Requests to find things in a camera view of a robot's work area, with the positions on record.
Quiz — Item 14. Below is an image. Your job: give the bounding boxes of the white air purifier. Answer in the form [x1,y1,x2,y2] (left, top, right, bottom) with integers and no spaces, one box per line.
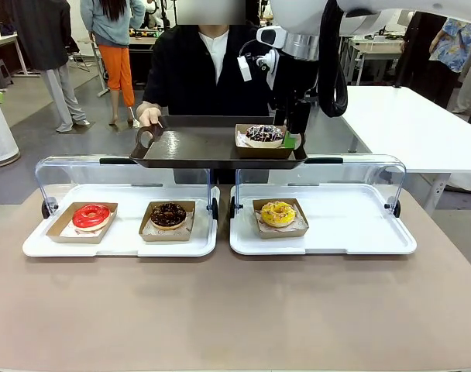
[0,102,22,170]

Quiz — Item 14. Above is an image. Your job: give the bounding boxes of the person's right forearm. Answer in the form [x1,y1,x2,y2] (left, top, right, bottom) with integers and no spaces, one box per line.
[142,73,174,113]

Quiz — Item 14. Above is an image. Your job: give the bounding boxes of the white display tray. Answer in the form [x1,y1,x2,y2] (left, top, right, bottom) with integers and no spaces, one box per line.
[22,184,221,258]
[229,184,418,256]

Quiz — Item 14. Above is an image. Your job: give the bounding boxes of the black cable sleeve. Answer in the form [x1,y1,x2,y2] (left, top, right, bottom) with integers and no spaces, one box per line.
[318,0,349,118]

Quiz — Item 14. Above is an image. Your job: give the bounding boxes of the person in dark coat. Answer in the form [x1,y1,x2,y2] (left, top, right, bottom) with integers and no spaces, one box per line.
[10,0,91,133]

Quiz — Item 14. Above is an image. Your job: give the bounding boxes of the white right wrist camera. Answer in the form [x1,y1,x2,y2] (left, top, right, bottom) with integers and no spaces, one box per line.
[237,26,287,88]

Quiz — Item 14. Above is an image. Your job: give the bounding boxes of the person in black clothes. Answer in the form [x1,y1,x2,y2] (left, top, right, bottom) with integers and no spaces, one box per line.
[394,11,444,92]

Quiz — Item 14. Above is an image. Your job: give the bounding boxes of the red glazed donut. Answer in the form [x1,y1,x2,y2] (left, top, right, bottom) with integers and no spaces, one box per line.
[71,204,112,233]

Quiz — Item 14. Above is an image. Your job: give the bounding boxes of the yellow glazed donut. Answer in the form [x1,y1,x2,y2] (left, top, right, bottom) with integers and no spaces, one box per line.
[260,201,297,228]

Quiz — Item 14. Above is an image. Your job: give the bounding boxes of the person in black jacket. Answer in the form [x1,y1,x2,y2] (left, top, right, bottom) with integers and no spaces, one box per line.
[142,0,283,185]

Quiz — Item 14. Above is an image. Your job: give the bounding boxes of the chocolate donut with sprinkles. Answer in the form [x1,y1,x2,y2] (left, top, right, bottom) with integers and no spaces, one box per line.
[245,124,286,148]

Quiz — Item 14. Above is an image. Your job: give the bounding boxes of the chocolate donut with nuts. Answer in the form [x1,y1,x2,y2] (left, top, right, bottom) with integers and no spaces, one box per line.
[150,202,187,231]

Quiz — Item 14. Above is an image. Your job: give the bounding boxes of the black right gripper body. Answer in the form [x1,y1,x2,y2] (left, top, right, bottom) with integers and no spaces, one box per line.
[266,57,320,112]

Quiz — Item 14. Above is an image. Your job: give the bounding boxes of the dark brown serving tray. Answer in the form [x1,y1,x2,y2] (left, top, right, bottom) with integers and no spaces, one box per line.
[129,115,308,171]

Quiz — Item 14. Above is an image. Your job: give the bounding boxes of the background grey work table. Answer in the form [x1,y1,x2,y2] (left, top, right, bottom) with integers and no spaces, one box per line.
[347,34,405,86]

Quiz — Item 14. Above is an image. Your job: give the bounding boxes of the white table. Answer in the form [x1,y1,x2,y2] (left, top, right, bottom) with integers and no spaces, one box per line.
[346,84,471,218]

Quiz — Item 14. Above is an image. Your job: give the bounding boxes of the person's right hand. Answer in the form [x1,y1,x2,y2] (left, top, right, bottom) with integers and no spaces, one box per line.
[136,101,163,129]

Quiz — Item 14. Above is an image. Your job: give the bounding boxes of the brown cardboard donut box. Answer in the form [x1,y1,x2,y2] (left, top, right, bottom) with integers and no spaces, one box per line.
[252,198,310,239]
[46,201,119,244]
[234,123,298,159]
[138,200,196,243]

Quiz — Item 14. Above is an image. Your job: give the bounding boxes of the person in orange trousers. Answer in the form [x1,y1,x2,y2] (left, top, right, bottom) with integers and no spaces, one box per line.
[79,0,146,129]

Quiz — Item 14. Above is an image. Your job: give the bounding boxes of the clear hinged display lid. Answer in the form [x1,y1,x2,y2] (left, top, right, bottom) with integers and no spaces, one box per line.
[34,155,220,220]
[230,153,407,218]

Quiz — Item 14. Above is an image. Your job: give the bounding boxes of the person in floral shirt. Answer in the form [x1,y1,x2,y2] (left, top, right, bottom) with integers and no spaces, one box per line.
[428,11,471,113]

